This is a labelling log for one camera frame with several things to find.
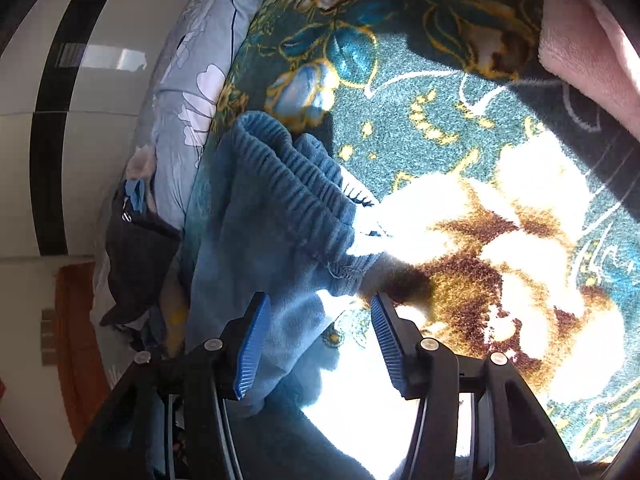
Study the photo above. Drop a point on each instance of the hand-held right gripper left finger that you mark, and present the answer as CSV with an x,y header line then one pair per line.
x,y
250,350

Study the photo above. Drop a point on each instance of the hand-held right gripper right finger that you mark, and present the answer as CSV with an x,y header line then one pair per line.
x,y
387,342

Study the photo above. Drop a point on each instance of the beige towel with yellow print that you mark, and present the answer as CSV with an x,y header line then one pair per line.
x,y
175,315

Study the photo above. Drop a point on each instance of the dark grey garment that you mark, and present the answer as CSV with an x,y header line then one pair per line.
x,y
140,260

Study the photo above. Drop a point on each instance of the wooden headboard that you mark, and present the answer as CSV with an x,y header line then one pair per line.
x,y
75,335

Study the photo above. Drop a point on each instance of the light blue garment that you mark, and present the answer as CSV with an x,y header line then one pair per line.
x,y
136,195

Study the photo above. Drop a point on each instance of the teal floral blanket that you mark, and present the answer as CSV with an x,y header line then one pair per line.
x,y
400,110

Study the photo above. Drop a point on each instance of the white wardrobe with black stripe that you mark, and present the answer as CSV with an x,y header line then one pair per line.
x,y
100,160

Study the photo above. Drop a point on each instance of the grey floral duvet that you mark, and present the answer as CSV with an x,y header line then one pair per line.
x,y
200,85

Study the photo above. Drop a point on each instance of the pink fleece cloth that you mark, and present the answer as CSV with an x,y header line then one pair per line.
x,y
575,35

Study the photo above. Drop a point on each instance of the beige wall switch panel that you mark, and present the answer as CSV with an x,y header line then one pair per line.
x,y
49,335
49,357
49,315

